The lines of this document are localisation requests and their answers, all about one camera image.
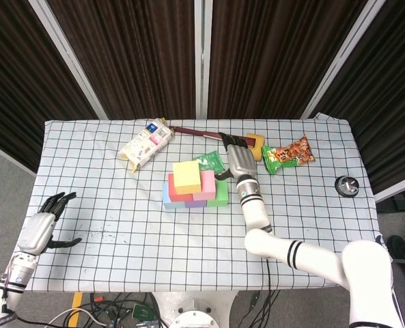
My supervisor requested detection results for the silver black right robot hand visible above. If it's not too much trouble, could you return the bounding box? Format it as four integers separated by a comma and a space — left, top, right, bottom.
214, 131, 258, 181

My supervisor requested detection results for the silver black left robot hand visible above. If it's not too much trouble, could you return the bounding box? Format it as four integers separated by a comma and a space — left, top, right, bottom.
17, 191, 83, 256

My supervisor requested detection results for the green foam cube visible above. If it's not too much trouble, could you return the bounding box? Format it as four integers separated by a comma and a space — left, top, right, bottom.
206, 179, 229, 208

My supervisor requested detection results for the pink foam cube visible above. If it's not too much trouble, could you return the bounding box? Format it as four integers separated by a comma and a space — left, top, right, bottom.
192, 169, 217, 202

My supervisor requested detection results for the yellow foam cube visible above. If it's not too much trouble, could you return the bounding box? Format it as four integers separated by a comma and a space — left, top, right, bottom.
172, 160, 203, 195

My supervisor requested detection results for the red foam cube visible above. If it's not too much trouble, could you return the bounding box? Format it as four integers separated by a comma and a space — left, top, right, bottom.
167, 173, 195, 203

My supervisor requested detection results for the light blue foam cube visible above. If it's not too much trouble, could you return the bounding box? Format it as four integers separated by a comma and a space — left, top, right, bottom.
162, 181, 186, 210

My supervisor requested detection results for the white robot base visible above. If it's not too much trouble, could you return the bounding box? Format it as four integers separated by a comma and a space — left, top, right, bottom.
152, 292, 239, 328

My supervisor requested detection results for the yellow sponge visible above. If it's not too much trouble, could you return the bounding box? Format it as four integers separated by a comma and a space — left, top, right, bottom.
245, 133, 266, 161

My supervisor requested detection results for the green tea sachet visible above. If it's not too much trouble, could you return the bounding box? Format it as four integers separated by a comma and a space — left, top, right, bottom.
193, 150, 227, 175

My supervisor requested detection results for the green orange snack bag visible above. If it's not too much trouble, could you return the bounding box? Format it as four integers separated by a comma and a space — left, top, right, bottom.
261, 134, 316, 176

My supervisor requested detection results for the dark red book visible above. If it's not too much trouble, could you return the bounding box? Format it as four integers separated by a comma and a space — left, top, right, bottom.
169, 125, 254, 148

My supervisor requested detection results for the white black grid tablecloth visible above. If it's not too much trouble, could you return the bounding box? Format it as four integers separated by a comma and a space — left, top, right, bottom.
24, 112, 394, 293

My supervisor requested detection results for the white printed snack pack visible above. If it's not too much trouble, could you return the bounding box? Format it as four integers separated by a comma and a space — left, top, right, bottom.
117, 118, 175, 174

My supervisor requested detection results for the black round knob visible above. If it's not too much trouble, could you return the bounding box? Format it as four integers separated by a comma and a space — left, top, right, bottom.
334, 175, 360, 198

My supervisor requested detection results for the dark brown partition panel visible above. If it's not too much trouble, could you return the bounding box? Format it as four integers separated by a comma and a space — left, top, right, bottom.
207, 0, 369, 120
46, 0, 197, 120
313, 0, 405, 195
0, 0, 99, 174

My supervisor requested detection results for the green circuit board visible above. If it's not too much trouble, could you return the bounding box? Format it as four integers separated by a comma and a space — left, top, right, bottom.
132, 303, 154, 320

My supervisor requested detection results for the white floor cable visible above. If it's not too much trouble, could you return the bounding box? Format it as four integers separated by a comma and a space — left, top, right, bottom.
46, 307, 109, 328

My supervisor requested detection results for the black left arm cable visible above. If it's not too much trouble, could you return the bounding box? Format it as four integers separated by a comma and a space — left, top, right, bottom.
0, 290, 39, 325

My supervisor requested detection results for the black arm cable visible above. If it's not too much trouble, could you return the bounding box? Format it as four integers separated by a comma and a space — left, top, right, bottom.
264, 258, 275, 322
0, 290, 39, 325

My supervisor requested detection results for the black floor cable bundle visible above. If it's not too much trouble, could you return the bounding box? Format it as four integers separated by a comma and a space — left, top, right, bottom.
85, 292, 162, 328
242, 290, 292, 328

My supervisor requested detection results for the white partition frame post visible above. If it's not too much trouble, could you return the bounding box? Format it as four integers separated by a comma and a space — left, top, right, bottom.
27, 0, 109, 120
299, 0, 387, 120
193, 0, 212, 120

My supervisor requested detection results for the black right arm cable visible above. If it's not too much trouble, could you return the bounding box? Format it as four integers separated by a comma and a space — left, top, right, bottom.
264, 258, 275, 322

